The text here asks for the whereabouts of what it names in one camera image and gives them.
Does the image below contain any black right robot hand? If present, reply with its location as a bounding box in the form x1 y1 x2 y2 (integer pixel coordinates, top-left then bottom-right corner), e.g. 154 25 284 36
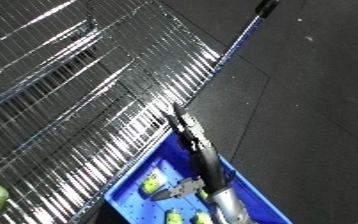
164 102 229 195

